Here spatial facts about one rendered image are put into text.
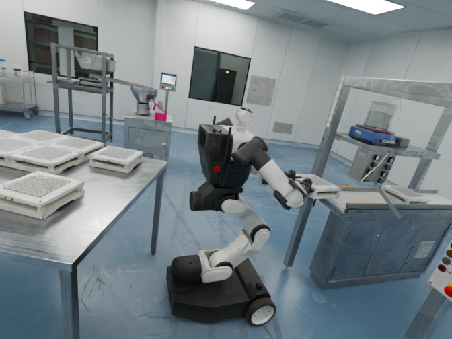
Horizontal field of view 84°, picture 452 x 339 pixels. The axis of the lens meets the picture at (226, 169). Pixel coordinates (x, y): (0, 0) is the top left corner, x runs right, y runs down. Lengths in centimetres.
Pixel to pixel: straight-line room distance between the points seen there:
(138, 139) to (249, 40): 402
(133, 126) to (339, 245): 283
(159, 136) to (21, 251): 278
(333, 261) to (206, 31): 548
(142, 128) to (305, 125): 499
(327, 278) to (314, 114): 578
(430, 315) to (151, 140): 326
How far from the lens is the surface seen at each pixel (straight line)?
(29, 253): 108
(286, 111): 711
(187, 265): 168
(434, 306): 152
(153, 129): 363
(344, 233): 206
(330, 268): 222
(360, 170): 176
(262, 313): 187
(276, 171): 114
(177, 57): 635
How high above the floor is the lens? 146
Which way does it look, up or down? 20 degrees down
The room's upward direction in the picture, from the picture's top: 11 degrees clockwise
